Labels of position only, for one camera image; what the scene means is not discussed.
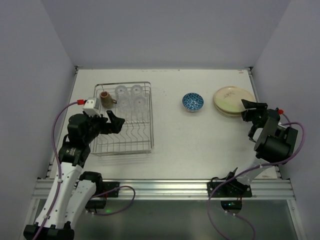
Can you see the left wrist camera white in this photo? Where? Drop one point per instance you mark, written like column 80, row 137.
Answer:
column 92, row 106

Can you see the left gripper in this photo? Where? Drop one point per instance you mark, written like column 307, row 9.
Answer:
column 102, row 124

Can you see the metal wire dish rack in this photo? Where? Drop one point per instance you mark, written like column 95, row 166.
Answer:
column 136, row 136

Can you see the green plate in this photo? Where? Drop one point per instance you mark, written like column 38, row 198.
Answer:
column 229, row 99

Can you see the brown ceramic mug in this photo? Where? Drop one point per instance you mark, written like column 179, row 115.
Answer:
column 106, row 100

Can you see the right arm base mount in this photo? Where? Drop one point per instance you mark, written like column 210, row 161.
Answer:
column 232, row 190

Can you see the pink beige plate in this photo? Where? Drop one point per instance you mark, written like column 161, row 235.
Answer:
column 229, row 115

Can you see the blue patterned bowl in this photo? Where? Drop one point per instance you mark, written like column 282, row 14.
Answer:
column 192, row 102

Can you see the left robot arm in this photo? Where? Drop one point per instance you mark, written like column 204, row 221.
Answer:
column 72, row 187

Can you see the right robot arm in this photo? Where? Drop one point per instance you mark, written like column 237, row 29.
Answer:
column 274, row 142

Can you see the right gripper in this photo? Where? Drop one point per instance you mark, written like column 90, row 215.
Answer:
column 258, row 115

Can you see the beige floral plate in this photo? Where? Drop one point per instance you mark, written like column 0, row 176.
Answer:
column 229, row 110

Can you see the aluminium front rail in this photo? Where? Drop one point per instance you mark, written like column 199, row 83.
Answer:
column 196, row 189

